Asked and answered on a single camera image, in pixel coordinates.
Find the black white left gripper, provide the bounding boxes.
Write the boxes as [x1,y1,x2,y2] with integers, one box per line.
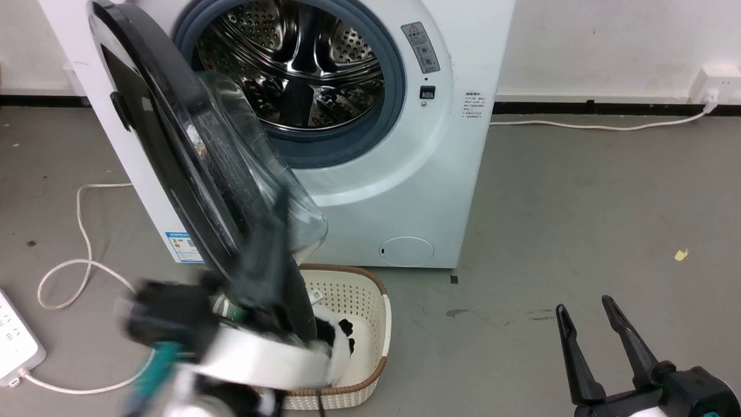
[115,186,351,396]

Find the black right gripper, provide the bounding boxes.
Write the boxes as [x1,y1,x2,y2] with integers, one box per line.
[555,295,741,417]

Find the black round washer door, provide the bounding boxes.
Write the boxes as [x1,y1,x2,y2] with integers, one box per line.
[87,0,329,343]

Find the white front-load washing machine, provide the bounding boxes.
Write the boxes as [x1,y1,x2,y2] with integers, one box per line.
[38,0,516,270]

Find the grey rubber door gasket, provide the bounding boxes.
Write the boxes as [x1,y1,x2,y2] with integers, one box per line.
[172,0,408,170]

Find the blue energy label sticker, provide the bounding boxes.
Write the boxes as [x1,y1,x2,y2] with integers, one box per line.
[164,231,205,265]

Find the cream laundry basket brown rim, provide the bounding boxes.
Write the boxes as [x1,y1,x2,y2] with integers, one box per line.
[211,264,393,411]

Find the black and white plush toy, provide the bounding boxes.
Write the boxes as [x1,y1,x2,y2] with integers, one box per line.
[313,306,357,386]

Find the round white filter cover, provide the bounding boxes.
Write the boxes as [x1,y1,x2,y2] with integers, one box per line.
[379,236,435,268]

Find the stainless steel washer drum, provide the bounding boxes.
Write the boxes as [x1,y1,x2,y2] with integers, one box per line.
[194,0,386,132]

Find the small printed text sticker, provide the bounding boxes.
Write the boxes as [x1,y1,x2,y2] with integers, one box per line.
[461,90,486,120]

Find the grey warning label sticker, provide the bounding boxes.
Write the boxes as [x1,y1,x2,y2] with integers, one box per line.
[401,21,441,75]

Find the white power strip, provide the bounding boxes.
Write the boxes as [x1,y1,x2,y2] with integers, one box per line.
[0,288,47,388]

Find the looped white floor cable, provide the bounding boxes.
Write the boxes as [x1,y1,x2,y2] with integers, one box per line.
[37,182,137,311]

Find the black door handle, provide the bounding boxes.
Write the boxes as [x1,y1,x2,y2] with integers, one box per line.
[109,91,135,131]

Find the long white wall cable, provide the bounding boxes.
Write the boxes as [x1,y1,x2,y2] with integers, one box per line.
[490,108,711,132]

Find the white power strip cable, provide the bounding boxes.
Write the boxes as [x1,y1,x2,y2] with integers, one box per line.
[20,351,157,396]

